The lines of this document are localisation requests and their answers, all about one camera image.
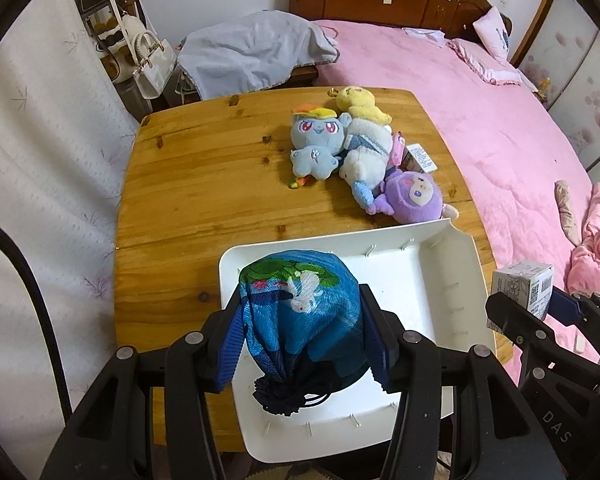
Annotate small white printed box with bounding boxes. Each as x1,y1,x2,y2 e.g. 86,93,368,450
491,260,554,321

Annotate blue drawstring pouch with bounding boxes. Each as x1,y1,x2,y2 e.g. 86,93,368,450
238,250,370,416

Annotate purple doll plush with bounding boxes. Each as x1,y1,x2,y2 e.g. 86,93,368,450
365,131,460,226

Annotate white lamb plush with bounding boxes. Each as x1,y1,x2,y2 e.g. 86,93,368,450
339,118,392,209

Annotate blue pony plush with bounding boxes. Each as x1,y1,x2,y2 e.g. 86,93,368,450
289,105,352,188

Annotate yellow chick plush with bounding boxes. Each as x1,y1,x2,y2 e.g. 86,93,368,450
328,86,392,126

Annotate pink clothes pile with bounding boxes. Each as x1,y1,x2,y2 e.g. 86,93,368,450
566,182,600,296

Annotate white plastic tray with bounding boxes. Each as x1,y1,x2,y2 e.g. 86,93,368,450
219,219,495,464

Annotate pink bed quilt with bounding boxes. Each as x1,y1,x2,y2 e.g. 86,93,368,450
318,20,593,288

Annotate white paper tag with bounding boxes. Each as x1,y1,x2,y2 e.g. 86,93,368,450
404,143,438,174

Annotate white curtain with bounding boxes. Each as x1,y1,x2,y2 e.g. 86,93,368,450
0,0,138,479

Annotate white pink pillow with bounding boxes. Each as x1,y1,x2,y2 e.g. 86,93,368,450
472,6,509,62

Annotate white handbag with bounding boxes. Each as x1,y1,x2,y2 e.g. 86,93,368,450
109,0,176,100

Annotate grey cloth on nightstand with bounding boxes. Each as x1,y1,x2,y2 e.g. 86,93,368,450
178,10,339,100

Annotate black cable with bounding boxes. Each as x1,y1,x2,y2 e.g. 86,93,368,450
0,214,74,421

